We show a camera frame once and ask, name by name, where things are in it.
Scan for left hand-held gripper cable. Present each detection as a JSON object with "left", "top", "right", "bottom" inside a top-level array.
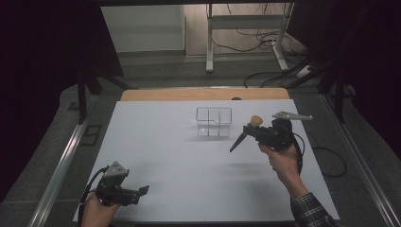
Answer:
[{"left": 77, "top": 166, "right": 109, "bottom": 227}]

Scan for person's right hand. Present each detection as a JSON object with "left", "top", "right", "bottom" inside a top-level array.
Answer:
[{"left": 257, "top": 142, "right": 305, "bottom": 192}]

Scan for right hand-held gripper cable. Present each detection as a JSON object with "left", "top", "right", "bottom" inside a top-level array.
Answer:
[{"left": 290, "top": 131, "right": 306, "bottom": 175}]

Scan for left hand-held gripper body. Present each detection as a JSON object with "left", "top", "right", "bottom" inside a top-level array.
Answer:
[{"left": 96, "top": 161, "right": 142, "bottom": 208}]

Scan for white power strip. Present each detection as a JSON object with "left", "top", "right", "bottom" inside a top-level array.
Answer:
[{"left": 295, "top": 64, "right": 314, "bottom": 79}]

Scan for makeup brush with dark handle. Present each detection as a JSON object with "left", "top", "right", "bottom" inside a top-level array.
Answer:
[{"left": 229, "top": 114, "right": 265, "bottom": 153}]

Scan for white metal desk frame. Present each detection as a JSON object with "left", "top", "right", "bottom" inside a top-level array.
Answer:
[{"left": 205, "top": 3, "right": 296, "bottom": 74}]

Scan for aluminium floor rail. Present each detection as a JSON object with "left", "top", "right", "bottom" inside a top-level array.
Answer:
[
  {"left": 319, "top": 94, "right": 401, "bottom": 227},
  {"left": 27, "top": 94, "right": 99, "bottom": 227}
]

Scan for black looped floor cable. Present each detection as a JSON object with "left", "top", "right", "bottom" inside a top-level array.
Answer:
[{"left": 311, "top": 146, "right": 348, "bottom": 179}]

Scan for black cables under desk frame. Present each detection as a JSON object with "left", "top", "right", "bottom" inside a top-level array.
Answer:
[{"left": 210, "top": 3, "right": 308, "bottom": 89}]

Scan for hand-held gripper cable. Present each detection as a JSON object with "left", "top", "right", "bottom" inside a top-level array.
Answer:
[
  {"left": 290, "top": 131, "right": 306, "bottom": 175},
  {"left": 77, "top": 166, "right": 109, "bottom": 227}
]

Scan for black curtain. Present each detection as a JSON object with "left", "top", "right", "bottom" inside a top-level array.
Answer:
[
  {"left": 0, "top": 0, "right": 125, "bottom": 202},
  {"left": 287, "top": 0, "right": 401, "bottom": 159}
]

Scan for clear acrylic organizer box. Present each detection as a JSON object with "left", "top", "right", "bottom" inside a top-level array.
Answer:
[{"left": 195, "top": 106, "right": 234, "bottom": 138}]

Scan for black metal stand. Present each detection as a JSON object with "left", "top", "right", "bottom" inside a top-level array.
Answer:
[
  {"left": 76, "top": 69, "right": 138, "bottom": 125},
  {"left": 285, "top": 58, "right": 348, "bottom": 123}
]

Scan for white cabinet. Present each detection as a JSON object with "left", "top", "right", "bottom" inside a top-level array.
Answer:
[{"left": 100, "top": 5, "right": 187, "bottom": 54}]

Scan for white table mat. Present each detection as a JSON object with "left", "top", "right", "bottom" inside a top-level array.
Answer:
[{"left": 73, "top": 99, "right": 341, "bottom": 223}]

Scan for person's left hand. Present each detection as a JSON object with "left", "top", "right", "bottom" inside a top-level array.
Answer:
[{"left": 79, "top": 192, "right": 123, "bottom": 227}]

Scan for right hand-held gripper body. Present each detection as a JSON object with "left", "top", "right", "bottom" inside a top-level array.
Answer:
[{"left": 252, "top": 110, "right": 314, "bottom": 151}]

